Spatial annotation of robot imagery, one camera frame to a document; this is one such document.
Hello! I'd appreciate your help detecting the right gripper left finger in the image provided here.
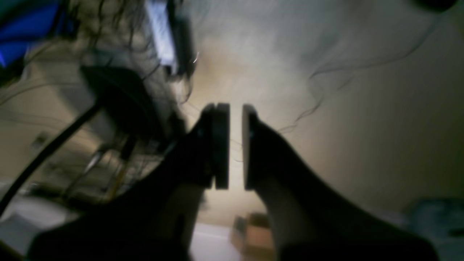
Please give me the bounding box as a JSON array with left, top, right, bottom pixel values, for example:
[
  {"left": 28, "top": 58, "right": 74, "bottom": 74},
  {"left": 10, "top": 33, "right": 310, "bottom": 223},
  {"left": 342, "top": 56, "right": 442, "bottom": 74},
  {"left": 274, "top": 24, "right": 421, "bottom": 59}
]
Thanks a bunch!
[{"left": 28, "top": 103, "right": 230, "bottom": 261}]

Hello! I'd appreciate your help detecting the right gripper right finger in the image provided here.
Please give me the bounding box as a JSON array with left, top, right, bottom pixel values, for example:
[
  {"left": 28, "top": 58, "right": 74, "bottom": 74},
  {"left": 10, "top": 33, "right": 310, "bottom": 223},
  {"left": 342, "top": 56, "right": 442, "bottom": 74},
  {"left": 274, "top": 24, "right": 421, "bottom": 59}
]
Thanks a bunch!
[{"left": 242, "top": 104, "right": 439, "bottom": 261}]

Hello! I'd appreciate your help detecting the thin loose floor cable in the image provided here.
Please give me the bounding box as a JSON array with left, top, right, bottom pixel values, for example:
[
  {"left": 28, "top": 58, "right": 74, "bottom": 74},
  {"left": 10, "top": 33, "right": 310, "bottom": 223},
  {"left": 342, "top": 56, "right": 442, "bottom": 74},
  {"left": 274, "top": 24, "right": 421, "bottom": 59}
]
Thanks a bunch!
[{"left": 279, "top": 14, "right": 444, "bottom": 133}]

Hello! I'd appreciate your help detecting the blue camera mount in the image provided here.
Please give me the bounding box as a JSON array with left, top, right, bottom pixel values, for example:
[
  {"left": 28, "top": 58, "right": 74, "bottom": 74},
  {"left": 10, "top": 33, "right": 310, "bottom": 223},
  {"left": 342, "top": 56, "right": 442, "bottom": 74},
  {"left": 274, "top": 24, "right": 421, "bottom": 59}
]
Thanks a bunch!
[{"left": 0, "top": 0, "right": 68, "bottom": 69}]

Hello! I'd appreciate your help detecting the cardboard box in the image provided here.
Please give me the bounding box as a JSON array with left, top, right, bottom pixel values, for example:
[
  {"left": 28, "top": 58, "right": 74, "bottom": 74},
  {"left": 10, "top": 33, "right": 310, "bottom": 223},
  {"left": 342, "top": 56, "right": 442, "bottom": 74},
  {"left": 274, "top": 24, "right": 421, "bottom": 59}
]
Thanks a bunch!
[{"left": 230, "top": 212, "right": 275, "bottom": 261}]

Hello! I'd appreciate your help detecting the black cable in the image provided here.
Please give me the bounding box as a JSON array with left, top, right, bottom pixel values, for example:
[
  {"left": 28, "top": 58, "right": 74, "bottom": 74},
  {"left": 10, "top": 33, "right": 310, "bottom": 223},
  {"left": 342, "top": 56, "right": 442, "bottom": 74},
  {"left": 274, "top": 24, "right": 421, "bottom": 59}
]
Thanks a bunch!
[{"left": 0, "top": 103, "right": 104, "bottom": 218}]

